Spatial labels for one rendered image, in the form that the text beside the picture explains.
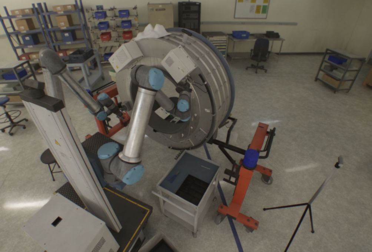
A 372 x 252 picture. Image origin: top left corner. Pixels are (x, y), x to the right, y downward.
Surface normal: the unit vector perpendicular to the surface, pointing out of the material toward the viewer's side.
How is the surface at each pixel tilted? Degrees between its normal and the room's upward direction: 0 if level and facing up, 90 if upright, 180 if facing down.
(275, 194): 0
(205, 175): 0
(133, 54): 55
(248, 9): 90
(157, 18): 90
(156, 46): 90
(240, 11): 90
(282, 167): 0
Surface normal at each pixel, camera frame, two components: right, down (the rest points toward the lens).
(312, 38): 0.16, 0.56
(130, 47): 0.71, -0.24
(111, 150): -0.07, -0.85
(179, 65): -0.51, 0.49
